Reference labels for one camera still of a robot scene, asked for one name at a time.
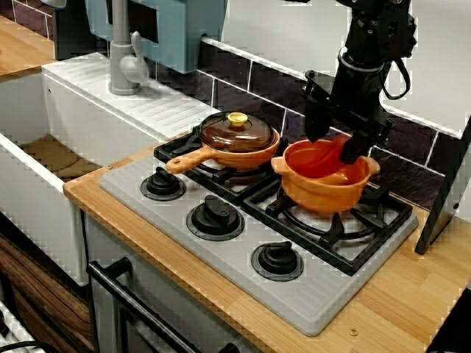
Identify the black burner grate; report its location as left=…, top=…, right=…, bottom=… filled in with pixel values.
left=153, top=126, right=290, bottom=207
left=241, top=182, right=414, bottom=277

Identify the brown glass lid yellow knob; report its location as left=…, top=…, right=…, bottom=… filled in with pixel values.
left=198, top=112, right=275, bottom=154

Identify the black slanted panel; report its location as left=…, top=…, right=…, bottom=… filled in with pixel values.
left=414, top=113, right=471, bottom=255

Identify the white toy sink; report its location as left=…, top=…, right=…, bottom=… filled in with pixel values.
left=0, top=51, right=222, bottom=288

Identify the black oven door handle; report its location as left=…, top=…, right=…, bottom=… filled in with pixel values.
left=86, top=257, right=240, bottom=353

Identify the teal box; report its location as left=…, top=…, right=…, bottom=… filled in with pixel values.
left=85, top=0, right=229, bottom=74

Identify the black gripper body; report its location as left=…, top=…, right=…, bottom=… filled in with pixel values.
left=303, top=60, right=396, bottom=146

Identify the red toy pepper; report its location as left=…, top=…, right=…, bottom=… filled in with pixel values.
left=294, top=134, right=354, bottom=177

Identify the white toy oven front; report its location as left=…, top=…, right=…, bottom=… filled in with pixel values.
left=84, top=216, right=258, bottom=353

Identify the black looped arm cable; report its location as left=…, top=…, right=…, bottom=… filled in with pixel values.
left=381, top=57, right=411, bottom=101

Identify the grey toy stove plate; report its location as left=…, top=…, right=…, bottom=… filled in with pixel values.
left=99, top=152, right=420, bottom=338

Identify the black stove knob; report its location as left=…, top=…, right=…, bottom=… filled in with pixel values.
left=185, top=194, right=244, bottom=242
left=251, top=241, right=305, bottom=283
left=141, top=166, right=186, bottom=202

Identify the orange toy pot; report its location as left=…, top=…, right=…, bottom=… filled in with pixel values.
left=271, top=138, right=382, bottom=214

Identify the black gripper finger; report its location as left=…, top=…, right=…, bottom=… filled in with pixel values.
left=304, top=96, right=335, bottom=145
left=339, top=127, right=377, bottom=165

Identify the orange toy frying pan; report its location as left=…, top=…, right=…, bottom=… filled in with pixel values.
left=165, top=124, right=281, bottom=174

